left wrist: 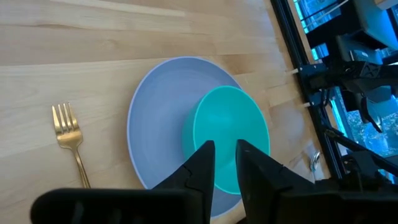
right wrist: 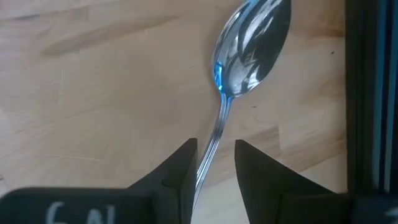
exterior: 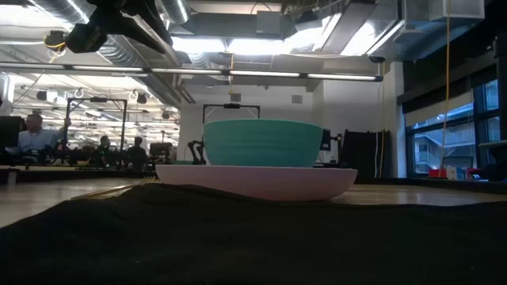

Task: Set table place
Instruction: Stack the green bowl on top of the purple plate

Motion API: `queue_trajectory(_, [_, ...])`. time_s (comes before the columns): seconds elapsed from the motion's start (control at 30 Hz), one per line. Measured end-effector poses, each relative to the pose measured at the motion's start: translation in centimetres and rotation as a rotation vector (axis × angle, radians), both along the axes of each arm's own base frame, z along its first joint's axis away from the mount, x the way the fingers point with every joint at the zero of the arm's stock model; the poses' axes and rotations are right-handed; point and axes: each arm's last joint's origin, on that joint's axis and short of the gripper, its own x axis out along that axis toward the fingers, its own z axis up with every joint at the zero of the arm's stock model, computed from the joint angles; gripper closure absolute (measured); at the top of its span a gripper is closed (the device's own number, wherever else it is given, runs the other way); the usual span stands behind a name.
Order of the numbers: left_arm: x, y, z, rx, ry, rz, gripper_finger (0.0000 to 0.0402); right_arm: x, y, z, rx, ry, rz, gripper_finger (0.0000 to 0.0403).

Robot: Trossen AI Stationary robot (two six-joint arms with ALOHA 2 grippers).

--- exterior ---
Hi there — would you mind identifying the black monitor on stand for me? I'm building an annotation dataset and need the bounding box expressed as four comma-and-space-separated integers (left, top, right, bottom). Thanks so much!
321, 128, 343, 164

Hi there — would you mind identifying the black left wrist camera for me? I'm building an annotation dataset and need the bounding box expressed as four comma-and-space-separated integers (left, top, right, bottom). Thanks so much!
64, 22, 109, 55

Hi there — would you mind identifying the white plate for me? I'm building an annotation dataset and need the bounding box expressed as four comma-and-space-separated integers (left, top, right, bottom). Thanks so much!
154, 164, 359, 203

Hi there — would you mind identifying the teal bowl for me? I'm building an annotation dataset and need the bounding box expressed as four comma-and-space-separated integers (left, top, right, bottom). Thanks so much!
201, 118, 326, 169

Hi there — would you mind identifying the dark cloth placemat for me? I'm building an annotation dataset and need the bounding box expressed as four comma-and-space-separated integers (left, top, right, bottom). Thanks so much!
0, 182, 507, 285

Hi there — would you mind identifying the dark background workbench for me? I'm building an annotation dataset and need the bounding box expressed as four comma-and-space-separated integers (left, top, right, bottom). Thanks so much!
0, 165, 158, 184

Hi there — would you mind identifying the long ceiling light bar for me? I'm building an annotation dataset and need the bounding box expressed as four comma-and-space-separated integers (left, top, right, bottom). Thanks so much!
0, 62, 384, 83

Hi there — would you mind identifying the black upright panel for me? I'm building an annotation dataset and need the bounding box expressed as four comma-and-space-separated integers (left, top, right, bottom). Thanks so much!
339, 129, 392, 178

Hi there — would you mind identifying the person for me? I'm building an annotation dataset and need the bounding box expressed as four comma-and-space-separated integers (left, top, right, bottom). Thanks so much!
91, 135, 112, 166
126, 135, 149, 174
6, 113, 73, 165

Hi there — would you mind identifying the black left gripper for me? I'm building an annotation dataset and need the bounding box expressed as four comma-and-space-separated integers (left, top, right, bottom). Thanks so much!
86, 0, 174, 55

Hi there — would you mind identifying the round silver ventilation duct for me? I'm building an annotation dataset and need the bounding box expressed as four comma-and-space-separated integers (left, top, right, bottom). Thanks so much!
159, 0, 190, 25

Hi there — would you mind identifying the long yellow hanging cable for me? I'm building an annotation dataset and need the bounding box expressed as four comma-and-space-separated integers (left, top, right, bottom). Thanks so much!
438, 0, 453, 179

